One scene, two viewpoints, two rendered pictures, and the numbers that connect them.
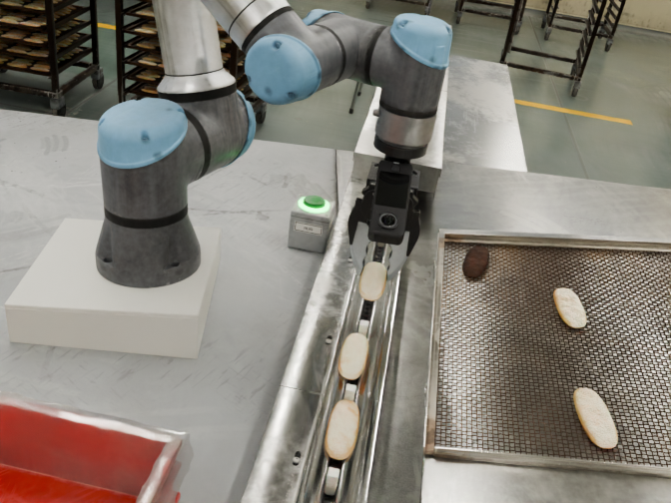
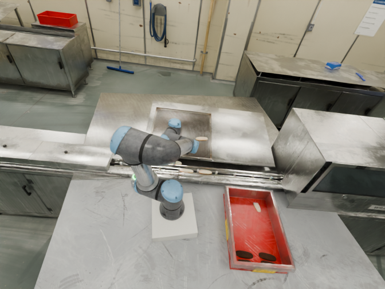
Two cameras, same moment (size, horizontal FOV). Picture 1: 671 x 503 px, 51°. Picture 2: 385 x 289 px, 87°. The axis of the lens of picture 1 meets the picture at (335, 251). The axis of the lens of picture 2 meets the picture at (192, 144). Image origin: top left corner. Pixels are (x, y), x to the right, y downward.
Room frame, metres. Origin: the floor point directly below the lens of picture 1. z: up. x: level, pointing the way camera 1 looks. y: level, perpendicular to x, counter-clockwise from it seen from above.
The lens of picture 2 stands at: (0.90, 0.90, 2.01)
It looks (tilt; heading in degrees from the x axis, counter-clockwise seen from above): 43 degrees down; 261
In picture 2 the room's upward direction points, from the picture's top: 9 degrees clockwise
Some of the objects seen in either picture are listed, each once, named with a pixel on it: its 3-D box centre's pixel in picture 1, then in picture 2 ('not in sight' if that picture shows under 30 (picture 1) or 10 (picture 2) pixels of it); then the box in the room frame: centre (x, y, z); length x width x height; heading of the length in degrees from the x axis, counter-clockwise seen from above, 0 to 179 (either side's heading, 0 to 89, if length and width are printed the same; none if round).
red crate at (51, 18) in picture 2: not in sight; (58, 18); (2.91, -3.28, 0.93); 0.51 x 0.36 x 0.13; 0
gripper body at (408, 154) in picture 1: (393, 177); not in sight; (0.87, -0.06, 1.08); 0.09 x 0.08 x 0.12; 176
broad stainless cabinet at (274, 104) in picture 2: not in sight; (296, 94); (-1.21, -2.06, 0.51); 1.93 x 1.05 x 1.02; 176
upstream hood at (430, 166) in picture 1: (413, 82); (18, 151); (1.92, -0.14, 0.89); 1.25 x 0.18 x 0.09; 176
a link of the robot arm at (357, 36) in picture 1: (337, 48); (170, 139); (0.89, 0.04, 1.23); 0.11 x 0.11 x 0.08; 67
